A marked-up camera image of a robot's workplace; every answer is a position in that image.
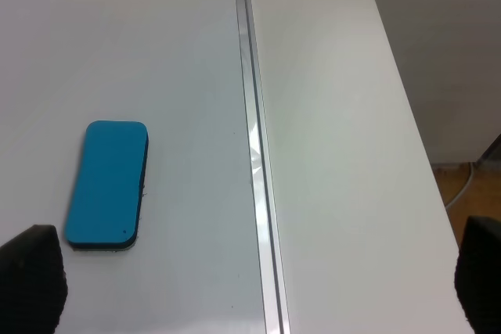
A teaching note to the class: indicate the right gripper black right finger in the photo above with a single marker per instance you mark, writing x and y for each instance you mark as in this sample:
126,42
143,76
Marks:
477,274

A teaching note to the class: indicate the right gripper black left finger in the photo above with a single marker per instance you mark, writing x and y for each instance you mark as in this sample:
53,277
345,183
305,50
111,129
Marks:
33,281

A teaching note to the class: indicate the blue whiteboard eraser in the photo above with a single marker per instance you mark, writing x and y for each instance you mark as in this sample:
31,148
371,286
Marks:
106,200

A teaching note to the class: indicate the white whiteboard with aluminium frame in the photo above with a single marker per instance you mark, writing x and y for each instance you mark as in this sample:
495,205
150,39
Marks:
204,259

